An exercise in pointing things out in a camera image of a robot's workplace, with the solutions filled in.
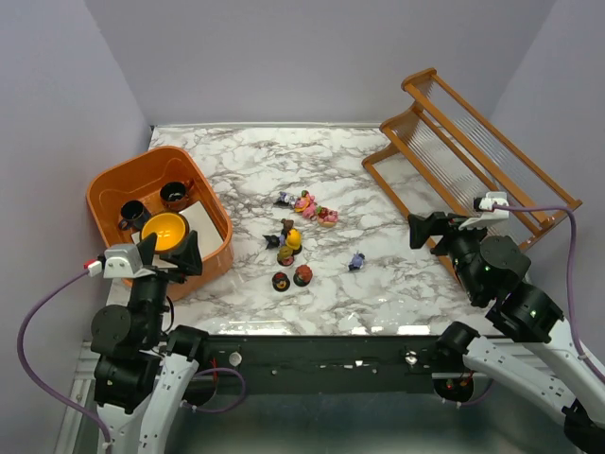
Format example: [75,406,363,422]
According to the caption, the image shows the purple small figurine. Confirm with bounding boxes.
[348,252,365,271]

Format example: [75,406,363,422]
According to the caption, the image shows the black bat-eared figurine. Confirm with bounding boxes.
[264,235,285,249]

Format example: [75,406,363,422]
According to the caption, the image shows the black purple bow figurine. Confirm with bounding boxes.
[274,191,299,208]

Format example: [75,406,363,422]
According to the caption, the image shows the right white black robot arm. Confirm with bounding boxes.
[407,202,604,453]

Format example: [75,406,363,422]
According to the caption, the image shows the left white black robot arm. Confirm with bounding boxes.
[88,231,209,453]

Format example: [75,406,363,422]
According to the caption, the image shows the wooden tiered shelf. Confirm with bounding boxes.
[362,68,582,252]

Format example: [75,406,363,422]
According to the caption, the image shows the white paper sheet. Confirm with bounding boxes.
[130,201,223,269]

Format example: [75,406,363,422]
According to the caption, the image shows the yellow bowl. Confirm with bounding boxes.
[140,212,189,254]

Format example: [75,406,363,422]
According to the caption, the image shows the black mug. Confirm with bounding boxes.
[118,200,151,231]

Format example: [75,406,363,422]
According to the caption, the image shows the brown mug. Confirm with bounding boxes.
[160,180,194,212]

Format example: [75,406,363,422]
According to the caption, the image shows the orange plastic bin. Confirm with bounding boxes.
[86,146,234,301]

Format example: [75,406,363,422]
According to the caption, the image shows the pink strawberry tart figurine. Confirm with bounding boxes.
[316,206,338,228]

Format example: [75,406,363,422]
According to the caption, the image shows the black round base figurine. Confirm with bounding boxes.
[271,272,290,292]

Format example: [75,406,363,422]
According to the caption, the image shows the olive hat figurine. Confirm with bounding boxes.
[277,246,294,267]

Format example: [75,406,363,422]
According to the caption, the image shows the brown hair bun figurine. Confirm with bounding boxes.
[281,218,294,237]

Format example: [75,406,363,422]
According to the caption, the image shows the yellow helmet figurine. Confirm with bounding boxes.
[285,228,302,253]

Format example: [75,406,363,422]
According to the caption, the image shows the red hair figurine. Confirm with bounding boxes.
[293,265,313,287]

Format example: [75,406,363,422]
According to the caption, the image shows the pink bear yellow flower figurine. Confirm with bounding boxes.
[294,190,318,220]

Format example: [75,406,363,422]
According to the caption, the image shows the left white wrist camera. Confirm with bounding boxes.
[84,243,154,279]

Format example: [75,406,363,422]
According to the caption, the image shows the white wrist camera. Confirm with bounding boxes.
[84,243,154,279]
[458,191,510,231]

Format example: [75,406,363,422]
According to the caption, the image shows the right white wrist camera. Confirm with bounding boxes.
[458,191,510,231]

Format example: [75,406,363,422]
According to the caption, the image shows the black metal base frame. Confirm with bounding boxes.
[184,335,481,405]

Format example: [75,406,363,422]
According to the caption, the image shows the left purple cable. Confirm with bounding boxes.
[16,268,112,450]

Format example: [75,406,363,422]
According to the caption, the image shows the purple cable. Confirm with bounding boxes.
[16,268,112,450]
[491,204,605,384]

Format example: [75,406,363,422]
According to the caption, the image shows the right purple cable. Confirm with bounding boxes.
[491,204,605,384]

